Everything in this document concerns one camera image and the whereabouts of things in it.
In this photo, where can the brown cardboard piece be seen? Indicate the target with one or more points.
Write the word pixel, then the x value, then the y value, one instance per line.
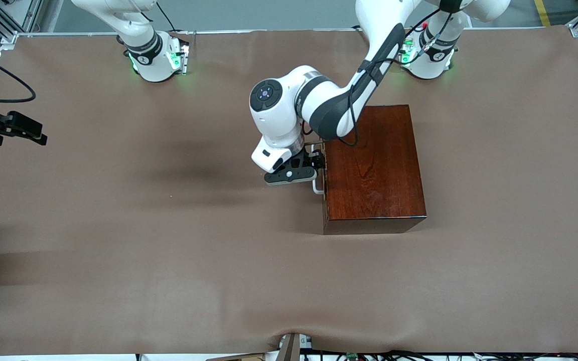
pixel 239 357

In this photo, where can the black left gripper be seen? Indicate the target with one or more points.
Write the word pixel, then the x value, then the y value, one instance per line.
pixel 305 159

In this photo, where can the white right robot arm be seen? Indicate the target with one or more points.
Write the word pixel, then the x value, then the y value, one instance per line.
pixel 153 65

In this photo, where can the brown table cover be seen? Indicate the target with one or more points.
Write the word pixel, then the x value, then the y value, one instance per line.
pixel 168 276

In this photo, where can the aluminium frame profiles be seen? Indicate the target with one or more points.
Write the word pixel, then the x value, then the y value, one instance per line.
pixel 10 39

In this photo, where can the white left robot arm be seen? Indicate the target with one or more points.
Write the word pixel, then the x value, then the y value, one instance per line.
pixel 279 115

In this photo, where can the dark brown wooden cabinet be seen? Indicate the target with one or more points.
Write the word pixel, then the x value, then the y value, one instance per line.
pixel 384 175

